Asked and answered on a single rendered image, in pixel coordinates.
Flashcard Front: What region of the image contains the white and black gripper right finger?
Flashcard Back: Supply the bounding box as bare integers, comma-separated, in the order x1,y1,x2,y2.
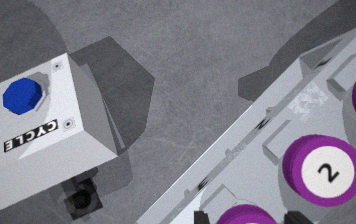
284,211,314,224

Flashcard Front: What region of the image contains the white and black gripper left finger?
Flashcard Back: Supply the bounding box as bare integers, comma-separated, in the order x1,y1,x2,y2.
194,211,210,224

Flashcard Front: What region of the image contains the white control panel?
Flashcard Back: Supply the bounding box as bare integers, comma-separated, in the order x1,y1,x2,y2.
0,53,128,221

